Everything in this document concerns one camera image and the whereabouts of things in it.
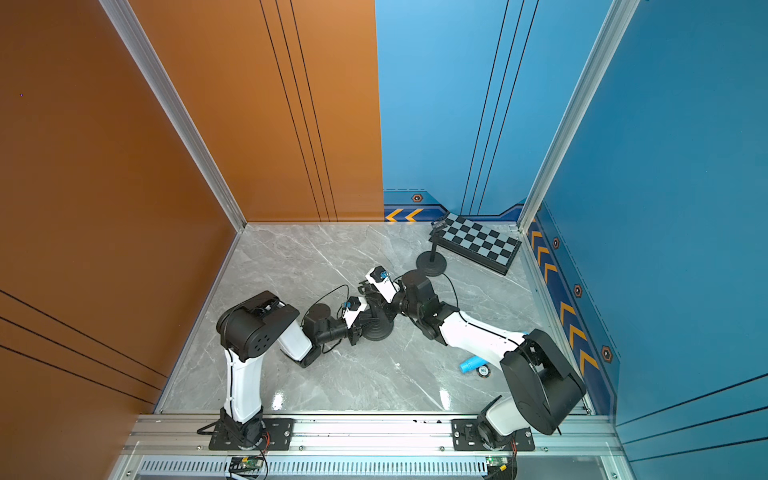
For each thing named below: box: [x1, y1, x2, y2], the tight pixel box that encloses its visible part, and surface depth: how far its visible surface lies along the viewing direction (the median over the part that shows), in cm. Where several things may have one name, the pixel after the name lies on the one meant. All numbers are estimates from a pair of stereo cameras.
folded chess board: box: [436, 212, 522, 276], surface depth 112 cm
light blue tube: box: [459, 356, 488, 373], surface depth 85 cm
